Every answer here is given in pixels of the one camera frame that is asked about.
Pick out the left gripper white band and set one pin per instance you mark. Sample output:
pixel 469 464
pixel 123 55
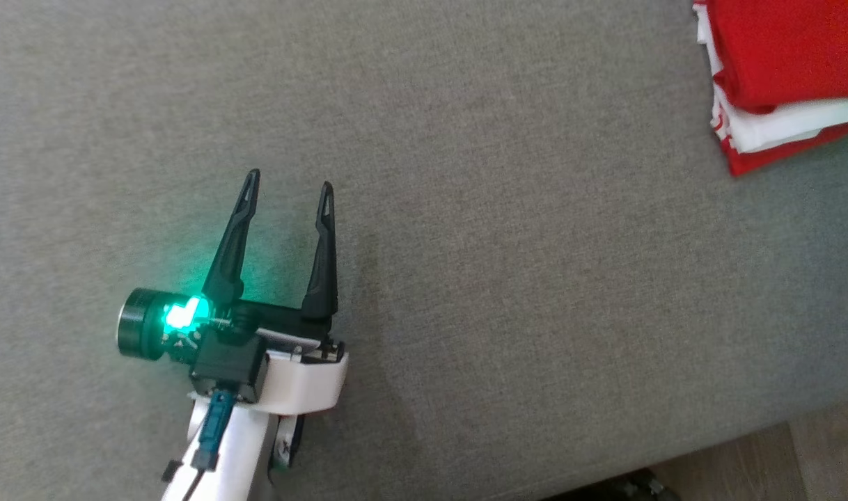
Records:
pixel 302 383

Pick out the red garment with white stripes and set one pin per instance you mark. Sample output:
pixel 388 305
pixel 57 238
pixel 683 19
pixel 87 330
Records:
pixel 786 49

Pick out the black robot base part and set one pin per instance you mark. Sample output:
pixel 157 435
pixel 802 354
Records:
pixel 633 487

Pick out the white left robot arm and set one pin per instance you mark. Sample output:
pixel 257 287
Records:
pixel 239 452

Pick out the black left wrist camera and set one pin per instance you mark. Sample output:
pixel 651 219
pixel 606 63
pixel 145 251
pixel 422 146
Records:
pixel 142 323

